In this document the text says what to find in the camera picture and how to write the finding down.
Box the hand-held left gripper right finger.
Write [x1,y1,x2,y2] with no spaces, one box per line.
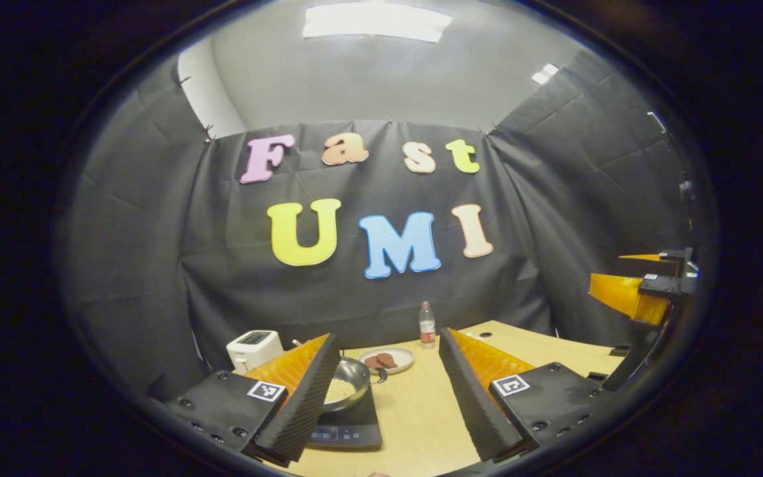
[439,328,611,462]

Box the pile of soybeans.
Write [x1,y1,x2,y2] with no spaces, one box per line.
[325,378,356,403]

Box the clear water bottle red label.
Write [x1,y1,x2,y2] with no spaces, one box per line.
[419,301,436,350]

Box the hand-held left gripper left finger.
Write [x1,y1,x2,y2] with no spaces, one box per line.
[166,333,341,464]

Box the black induction cooktop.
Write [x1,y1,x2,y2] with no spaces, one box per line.
[305,384,383,450]

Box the white round plate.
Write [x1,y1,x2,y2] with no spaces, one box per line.
[358,346,415,374]

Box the steel pot with black handle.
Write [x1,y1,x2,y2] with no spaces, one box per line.
[322,356,389,413]

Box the large ceiling light panel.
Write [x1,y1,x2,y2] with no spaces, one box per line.
[302,2,453,44]

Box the white toaster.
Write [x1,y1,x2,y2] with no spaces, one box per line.
[226,330,284,374]

